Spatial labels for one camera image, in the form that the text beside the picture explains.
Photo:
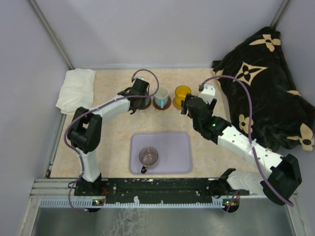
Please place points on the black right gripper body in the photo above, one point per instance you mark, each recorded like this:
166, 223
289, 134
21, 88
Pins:
185, 108

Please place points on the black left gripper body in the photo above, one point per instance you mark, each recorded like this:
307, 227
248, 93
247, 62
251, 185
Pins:
141, 104

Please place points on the brown wooden coaster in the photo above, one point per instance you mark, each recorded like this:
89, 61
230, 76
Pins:
148, 102

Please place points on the white mug blue handle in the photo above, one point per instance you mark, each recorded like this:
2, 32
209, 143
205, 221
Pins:
161, 97

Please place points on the dark wooden coaster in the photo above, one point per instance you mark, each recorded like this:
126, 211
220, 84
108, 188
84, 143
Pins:
168, 104

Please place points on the woven rattan coaster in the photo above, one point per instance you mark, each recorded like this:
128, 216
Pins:
176, 105

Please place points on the yellow mug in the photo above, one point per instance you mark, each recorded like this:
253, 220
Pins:
180, 94

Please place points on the purple mug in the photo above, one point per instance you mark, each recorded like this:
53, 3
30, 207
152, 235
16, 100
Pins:
148, 158

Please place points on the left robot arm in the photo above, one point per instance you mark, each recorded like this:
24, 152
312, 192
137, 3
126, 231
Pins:
84, 132

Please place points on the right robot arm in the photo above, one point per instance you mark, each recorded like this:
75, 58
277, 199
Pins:
279, 176

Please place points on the lavender plastic tray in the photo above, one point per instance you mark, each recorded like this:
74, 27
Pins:
173, 148

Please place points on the white folded cloth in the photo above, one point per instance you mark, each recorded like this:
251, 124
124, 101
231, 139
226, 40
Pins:
77, 90

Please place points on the black floral blanket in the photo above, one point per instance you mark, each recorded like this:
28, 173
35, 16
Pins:
262, 97

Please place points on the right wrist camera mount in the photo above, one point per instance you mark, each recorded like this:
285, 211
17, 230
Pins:
207, 93

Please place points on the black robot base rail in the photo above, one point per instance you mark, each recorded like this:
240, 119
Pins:
156, 190

